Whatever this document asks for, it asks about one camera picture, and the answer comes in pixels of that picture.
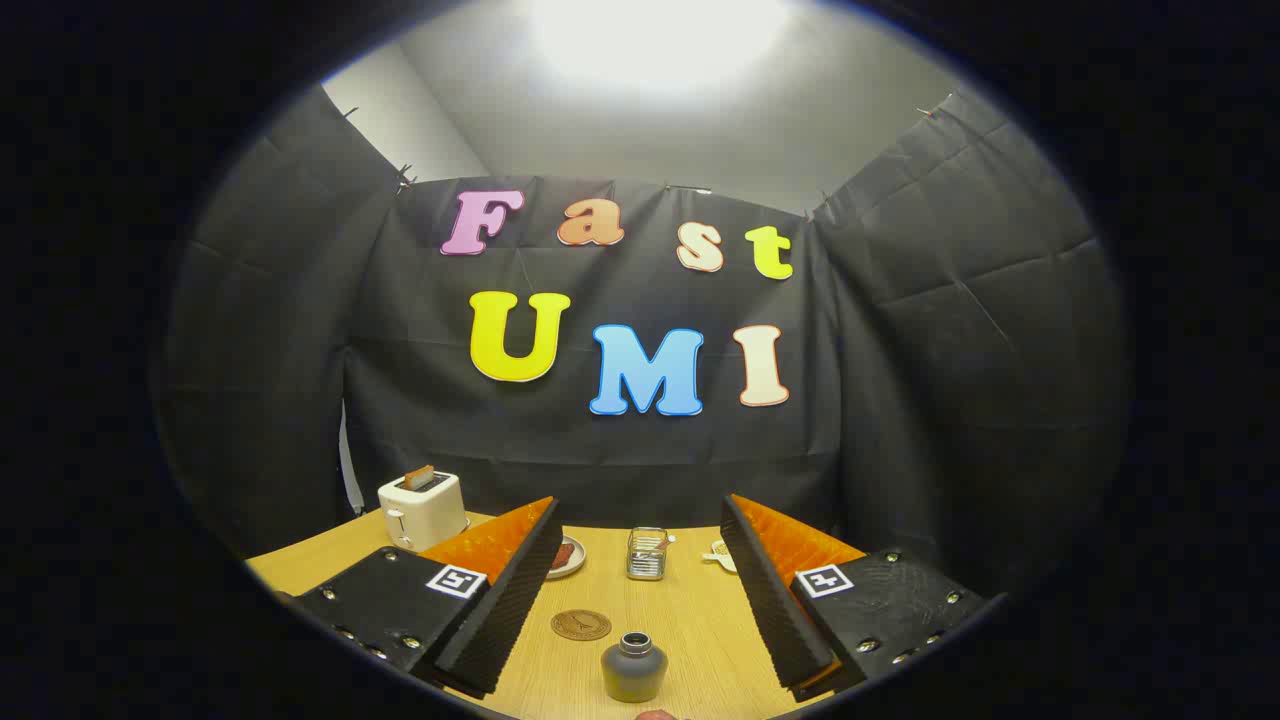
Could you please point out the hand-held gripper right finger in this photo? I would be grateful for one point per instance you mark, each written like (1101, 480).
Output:
(775, 610)

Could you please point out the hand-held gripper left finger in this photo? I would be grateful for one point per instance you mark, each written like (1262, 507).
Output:
(500, 615)

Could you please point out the round brown coaster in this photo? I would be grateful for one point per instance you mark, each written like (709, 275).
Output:
(581, 625)

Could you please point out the silver juice bottle green label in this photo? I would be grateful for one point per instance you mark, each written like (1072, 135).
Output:
(634, 675)

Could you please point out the white divided dish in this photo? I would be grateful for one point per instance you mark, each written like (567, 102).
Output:
(722, 555)

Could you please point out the wooden table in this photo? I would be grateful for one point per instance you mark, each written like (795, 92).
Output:
(690, 620)

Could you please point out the red food slices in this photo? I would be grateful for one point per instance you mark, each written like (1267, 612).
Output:
(564, 556)

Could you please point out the small white plate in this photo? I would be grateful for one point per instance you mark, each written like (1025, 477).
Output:
(576, 560)

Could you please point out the white toaster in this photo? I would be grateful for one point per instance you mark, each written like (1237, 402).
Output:
(425, 512)

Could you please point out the toast slice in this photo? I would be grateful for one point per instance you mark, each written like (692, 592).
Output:
(419, 477)

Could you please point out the black backdrop cloth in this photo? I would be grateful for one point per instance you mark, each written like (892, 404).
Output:
(930, 400)

